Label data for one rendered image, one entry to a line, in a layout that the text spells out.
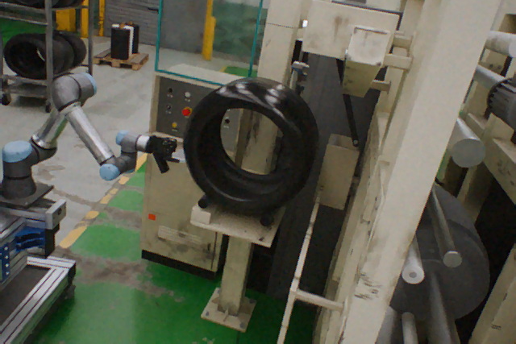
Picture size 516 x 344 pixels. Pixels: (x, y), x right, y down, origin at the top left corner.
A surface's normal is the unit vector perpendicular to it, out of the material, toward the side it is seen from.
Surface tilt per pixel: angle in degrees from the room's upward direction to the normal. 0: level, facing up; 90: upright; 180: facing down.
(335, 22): 90
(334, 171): 90
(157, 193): 90
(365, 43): 72
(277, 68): 90
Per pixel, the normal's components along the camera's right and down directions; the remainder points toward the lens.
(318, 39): -0.25, 0.32
